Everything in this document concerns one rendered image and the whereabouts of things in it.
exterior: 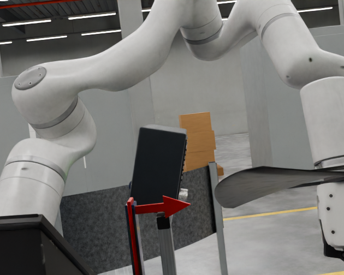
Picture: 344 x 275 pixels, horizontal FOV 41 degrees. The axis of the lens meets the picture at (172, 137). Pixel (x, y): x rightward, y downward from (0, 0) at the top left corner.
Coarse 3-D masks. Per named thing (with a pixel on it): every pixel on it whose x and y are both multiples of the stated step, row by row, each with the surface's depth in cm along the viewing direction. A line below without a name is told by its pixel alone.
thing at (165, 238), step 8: (160, 216) 100; (160, 232) 100; (168, 232) 100; (160, 240) 101; (168, 240) 101; (160, 248) 101; (168, 248) 101; (168, 256) 102; (168, 264) 102; (168, 272) 102; (176, 272) 103
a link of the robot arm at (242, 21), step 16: (240, 0) 99; (256, 0) 95; (272, 0) 93; (288, 0) 94; (240, 16) 98; (256, 16) 94; (272, 16) 90; (224, 32) 104; (240, 32) 100; (192, 48) 107; (208, 48) 106; (224, 48) 105
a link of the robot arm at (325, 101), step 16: (320, 80) 72; (336, 80) 72; (304, 96) 74; (320, 96) 72; (336, 96) 71; (304, 112) 75; (320, 112) 72; (336, 112) 70; (320, 128) 71; (336, 128) 70; (320, 144) 71; (336, 144) 69; (320, 160) 71
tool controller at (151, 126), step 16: (144, 128) 105; (160, 128) 110; (176, 128) 124; (144, 144) 105; (160, 144) 105; (176, 144) 105; (144, 160) 105; (160, 160) 105; (176, 160) 105; (144, 176) 105; (160, 176) 105; (176, 176) 105; (144, 192) 106; (160, 192) 106; (176, 192) 106
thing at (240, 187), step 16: (240, 176) 38; (256, 176) 38; (272, 176) 38; (288, 176) 38; (304, 176) 38; (320, 176) 39; (224, 192) 48; (240, 192) 49; (256, 192) 51; (272, 192) 55
